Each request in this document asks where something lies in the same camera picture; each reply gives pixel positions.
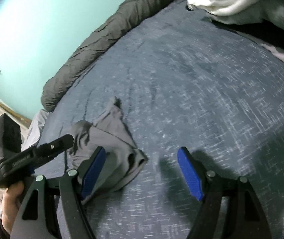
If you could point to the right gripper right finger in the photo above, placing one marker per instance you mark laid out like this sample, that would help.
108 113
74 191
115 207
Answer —
245 217

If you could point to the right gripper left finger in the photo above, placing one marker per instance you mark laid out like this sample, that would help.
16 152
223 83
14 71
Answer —
51 206

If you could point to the grey garment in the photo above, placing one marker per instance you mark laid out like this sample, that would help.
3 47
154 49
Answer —
124 161

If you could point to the person's left hand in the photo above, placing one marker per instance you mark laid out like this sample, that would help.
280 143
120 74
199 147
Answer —
10 206

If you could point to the blue heathered bed sheet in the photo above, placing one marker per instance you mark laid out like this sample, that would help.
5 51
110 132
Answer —
183 81

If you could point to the dark grey rolled duvet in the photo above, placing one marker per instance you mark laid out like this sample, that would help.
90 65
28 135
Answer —
129 15

